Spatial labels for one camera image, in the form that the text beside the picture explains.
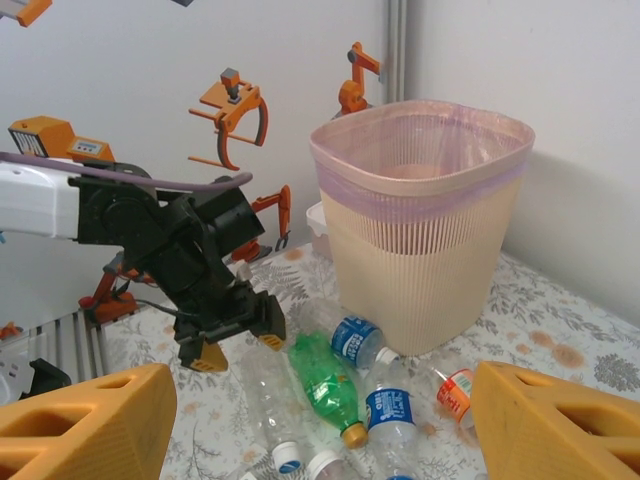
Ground orange label small bottle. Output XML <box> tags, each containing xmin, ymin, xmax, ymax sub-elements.
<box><xmin>424</xmin><ymin>362</ymin><xmax>476</xmax><ymax>436</ymax></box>

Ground clear unlabelled bottle white cap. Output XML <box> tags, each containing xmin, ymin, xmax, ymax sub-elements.
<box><xmin>239</xmin><ymin>344</ymin><xmax>305</xmax><ymax>475</ymax></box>

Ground aluminium frame post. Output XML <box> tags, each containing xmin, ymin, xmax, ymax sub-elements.
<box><xmin>384</xmin><ymin>0</ymin><xmax>416</xmax><ymax>104</ymax></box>

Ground beige bin with pink bag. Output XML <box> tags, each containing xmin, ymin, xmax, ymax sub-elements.
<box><xmin>308</xmin><ymin>99</ymin><xmax>536</xmax><ymax>357</ymax></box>

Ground orange claw gripper wall sticker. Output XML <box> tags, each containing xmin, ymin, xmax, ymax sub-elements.
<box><xmin>188</xmin><ymin>67</ymin><xmax>270</xmax><ymax>172</ymax></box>

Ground aluminium rail frame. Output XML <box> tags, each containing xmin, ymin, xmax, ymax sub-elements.
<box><xmin>29</xmin><ymin>312</ymin><xmax>111</xmax><ymax>389</ymax></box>

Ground orange box machine wall sticker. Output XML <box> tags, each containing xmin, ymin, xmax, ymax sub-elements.
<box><xmin>8</xmin><ymin>115</ymin><xmax>116</xmax><ymax>164</ymax></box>

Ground white lidded plastic box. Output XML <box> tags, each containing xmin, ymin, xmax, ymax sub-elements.
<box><xmin>304</xmin><ymin>202</ymin><xmax>335</xmax><ymax>261</ymax></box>

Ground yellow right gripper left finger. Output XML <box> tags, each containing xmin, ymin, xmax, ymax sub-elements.
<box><xmin>0</xmin><ymin>362</ymin><xmax>179</xmax><ymax>480</ymax></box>

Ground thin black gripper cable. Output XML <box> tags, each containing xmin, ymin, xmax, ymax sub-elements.
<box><xmin>134</xmin><ymin>298</ymin><xmax>181</xmax><ymax>317</ymax></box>

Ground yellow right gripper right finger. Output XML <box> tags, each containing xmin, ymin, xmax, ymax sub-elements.
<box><xmin>469</xmin><ymin>359</ymin><xmax>640</xmax><ymax>480</ymax></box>

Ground blue label bottle white cap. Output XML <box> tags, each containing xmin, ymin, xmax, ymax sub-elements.
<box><xmin>292</xmin><ymin>297</ymin><xmax>401</xmax><ymax>372</ymax></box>

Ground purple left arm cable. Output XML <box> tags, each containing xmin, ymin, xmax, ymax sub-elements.
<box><xmin>0</xmin><ymin>152</ymin><xmax>254</xmax><ymax>194</ymax></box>

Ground green bottle yellow cap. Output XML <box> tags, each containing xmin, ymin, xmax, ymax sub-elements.
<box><xmin>287</xmin><ymin>332</ymin><xmax>370</xmax><ymax>450</ymax></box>

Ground purple label clear bottle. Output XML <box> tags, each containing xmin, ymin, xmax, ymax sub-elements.
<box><xmin>305</xmin><ymin>448</ymin><xmax>347</xmax><ymax>480</ymax></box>

